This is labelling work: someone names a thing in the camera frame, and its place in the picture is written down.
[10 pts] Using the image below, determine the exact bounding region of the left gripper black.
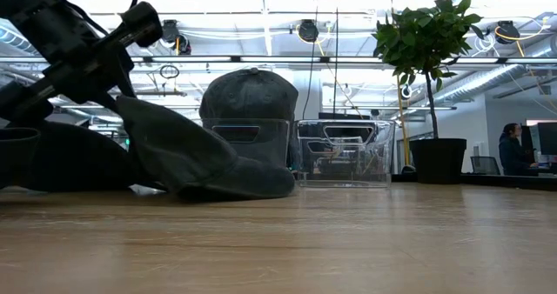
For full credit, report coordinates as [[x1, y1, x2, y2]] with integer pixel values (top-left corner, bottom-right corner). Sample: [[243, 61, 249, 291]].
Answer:
[[0, 1, 163, 128]]

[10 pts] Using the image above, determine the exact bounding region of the faded charcoal baseball cap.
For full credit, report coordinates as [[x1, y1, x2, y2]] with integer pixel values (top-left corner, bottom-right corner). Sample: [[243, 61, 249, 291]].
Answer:
[[114, 95, 298, 203]]

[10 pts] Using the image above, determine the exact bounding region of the grey baseball cap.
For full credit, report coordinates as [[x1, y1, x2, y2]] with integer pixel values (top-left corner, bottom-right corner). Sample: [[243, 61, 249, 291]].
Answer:
[[198, 66, 300, 170]]

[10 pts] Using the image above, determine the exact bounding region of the black baseball cap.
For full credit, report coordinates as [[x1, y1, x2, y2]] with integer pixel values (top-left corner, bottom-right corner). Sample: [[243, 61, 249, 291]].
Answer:
[[0, 118, 138, 194]]

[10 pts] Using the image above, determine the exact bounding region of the clear plastic bin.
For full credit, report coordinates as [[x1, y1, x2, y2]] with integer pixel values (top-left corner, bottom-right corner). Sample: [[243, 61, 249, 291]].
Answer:
[[294, 118, 397, 190], [199, 117, 292, 173]]

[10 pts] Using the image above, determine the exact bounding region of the green plant in black pot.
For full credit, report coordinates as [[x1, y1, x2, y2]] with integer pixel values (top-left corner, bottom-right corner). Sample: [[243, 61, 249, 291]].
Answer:
[[371, 0, 486, 186]]

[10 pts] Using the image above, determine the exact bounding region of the grey mesh office chair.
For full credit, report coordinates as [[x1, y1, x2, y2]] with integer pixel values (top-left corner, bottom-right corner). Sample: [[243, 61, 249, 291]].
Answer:
[[469, 155, 501, 177]]

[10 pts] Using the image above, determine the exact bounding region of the person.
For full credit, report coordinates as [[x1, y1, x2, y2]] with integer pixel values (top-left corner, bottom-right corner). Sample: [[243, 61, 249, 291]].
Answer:
[[498, 122, 540, 177]]

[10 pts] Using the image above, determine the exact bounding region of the black computer monitor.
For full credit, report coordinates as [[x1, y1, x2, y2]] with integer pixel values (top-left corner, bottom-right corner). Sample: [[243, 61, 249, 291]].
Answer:
[[520, 120, 557, 165]]

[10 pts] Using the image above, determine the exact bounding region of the black ceiling cord reel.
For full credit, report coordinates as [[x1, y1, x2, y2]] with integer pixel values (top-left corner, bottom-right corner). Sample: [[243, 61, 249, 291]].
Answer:
[[159, 18, 192, 56], [494, 19, 522, 46], [296, 18, 321, 44]]

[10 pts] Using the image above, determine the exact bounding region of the long ceiling light rail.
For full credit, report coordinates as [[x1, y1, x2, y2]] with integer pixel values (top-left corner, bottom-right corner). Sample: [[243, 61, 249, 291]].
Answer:
[[0, 54, 557, 65]]

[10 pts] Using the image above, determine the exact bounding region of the black hanging cable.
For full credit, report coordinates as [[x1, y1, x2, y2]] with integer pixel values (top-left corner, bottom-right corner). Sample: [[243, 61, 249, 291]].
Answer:
[[332, 0, 340, 122]]

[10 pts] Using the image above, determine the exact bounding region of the silver ceiling duct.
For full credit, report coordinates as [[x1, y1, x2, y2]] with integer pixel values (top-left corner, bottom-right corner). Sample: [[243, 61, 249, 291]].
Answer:
[[428, 61, 557, 108]]

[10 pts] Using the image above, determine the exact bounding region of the black aluminium table frame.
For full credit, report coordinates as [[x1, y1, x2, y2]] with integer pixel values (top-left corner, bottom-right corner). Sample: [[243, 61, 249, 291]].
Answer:
[[389, 171, 557, 193]]

